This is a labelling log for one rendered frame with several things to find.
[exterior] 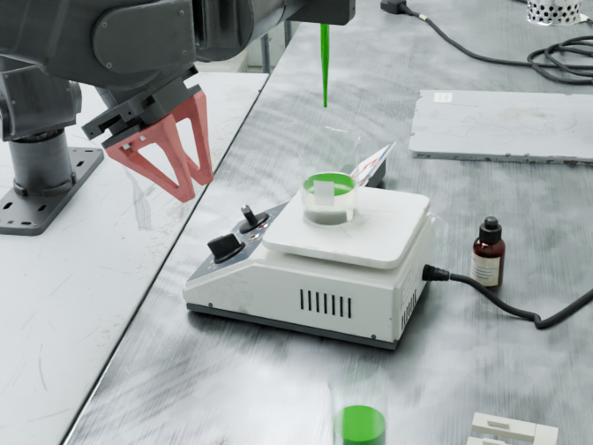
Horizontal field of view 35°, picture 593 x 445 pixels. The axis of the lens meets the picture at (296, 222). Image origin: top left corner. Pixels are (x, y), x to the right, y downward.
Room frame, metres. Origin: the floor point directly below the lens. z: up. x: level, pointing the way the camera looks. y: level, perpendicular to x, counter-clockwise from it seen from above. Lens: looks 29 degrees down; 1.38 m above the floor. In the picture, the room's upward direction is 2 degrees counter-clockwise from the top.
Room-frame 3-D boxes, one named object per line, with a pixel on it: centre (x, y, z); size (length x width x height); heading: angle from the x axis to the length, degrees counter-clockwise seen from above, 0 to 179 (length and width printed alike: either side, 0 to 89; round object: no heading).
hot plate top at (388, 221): (0.70, -0.04, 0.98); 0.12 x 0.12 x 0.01; 68
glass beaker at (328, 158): (0.71, -0.03, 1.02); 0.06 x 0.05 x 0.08; 15
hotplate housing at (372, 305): (0.71, -0.02, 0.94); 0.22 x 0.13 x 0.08; 68
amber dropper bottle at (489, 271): (0.73, -0.17, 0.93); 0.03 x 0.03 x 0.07
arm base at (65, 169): (0.95, 0.28, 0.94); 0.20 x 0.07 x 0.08; 169
